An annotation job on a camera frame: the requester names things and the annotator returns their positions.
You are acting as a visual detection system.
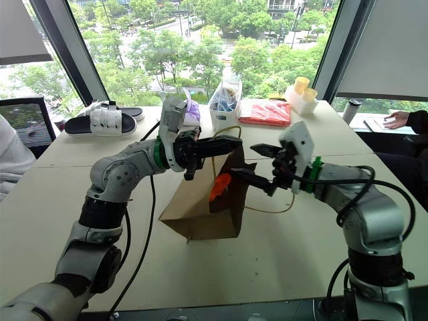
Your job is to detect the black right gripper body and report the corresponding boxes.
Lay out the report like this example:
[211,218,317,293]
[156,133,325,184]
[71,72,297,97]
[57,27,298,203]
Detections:
[272,142,304,191]

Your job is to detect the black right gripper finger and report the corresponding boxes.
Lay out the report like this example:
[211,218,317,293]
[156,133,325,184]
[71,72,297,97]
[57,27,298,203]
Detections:
[249,143,282,159]
[230,167,279,197]

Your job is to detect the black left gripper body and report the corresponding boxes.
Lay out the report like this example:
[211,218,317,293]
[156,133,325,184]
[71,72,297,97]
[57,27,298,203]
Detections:
[173,126,205,182]

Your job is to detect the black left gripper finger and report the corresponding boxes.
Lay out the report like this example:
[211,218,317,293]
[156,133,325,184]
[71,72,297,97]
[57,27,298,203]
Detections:
[197,135,243,151]
[199,144,243,161]

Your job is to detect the orange plush toy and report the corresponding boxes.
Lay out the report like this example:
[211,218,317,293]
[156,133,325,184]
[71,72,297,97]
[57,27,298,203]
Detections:
[209,172,233,203]

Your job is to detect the brown paper bag yellow handles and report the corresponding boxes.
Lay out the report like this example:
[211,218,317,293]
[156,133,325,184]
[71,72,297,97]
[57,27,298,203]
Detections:
[158,126,297,242]

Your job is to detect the purple translucent plastic bag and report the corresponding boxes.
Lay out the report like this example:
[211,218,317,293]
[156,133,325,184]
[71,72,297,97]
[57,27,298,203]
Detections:
[183,88,202,128]

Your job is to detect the clear plastic bag of items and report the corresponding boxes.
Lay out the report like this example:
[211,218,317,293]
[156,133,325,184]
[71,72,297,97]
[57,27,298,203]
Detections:
[207,74,243,113]

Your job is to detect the bystander bare hand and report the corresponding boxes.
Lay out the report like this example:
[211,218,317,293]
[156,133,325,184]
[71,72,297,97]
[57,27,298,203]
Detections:
[382,110,411,130]

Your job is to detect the white plastic storage bin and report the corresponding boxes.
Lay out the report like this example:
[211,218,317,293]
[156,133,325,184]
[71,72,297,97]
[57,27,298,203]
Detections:
[209,101,242,133]

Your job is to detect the red plastic bags stack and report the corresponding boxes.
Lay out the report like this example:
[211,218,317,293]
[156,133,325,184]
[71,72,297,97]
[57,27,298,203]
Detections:
[237,99,293,128]

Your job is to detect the white rectangular plastic box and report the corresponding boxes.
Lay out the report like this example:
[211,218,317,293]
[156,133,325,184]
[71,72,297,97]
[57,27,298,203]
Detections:
[284,84,320,116]

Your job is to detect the black white slide slipper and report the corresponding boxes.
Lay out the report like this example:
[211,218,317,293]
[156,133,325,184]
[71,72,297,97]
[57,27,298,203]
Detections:
[64,107,138,137]
[78,100,146,122]

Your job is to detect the white tumbler black lid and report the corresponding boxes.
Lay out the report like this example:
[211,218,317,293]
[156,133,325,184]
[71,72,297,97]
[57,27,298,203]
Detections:
[341,98,363,126]

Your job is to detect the grey notebook on desk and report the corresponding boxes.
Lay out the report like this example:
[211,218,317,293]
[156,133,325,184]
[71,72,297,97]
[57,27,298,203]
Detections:
[363,116,407,132]

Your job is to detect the bystander in dark clothing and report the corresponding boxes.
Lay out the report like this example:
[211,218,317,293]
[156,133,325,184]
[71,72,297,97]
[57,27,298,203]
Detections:
[375,132,428,215]

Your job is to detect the grey roller blind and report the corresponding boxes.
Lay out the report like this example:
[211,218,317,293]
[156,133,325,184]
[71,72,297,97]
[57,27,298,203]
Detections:
[335,0,428,102]
[0,0,54,66]

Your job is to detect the black mesh office chair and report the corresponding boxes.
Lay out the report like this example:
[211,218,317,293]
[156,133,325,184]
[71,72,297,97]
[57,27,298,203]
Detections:
[0,96,58,148]

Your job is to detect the bystander in white clothing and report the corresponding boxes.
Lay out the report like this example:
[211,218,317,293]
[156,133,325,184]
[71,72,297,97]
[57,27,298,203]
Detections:
[0,113,37,202]

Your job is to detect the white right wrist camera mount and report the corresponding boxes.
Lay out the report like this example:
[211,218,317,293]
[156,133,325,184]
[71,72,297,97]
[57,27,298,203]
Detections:
[279,120,316,195]

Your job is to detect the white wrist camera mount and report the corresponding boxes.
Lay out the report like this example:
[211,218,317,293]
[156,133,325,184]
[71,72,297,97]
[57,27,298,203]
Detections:
[158,96,189,173]
[279,120,316,195]

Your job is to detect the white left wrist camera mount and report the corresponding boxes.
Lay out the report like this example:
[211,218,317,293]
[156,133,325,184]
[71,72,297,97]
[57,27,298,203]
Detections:
[158,96,189,173]

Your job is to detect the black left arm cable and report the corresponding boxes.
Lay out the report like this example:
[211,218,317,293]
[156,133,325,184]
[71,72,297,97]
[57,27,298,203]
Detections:
[106,120,162,318]

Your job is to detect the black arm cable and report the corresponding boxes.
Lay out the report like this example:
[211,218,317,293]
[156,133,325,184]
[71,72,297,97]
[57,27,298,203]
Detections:
[106,120,162,318]
[293,165,417,307]

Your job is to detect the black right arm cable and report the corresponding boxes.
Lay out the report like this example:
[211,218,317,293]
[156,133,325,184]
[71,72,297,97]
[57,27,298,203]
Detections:
[293,165,417,307]

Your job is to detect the dark slanted window post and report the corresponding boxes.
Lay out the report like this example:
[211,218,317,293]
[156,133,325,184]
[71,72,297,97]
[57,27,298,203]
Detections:
[312,0,369,103]
[29,0,110,106]

